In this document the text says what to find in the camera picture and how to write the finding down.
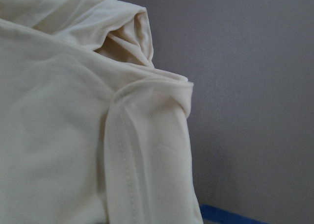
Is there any beige long-sleeve printed shirt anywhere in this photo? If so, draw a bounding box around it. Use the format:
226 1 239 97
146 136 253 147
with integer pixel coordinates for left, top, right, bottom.
0 0 203 224

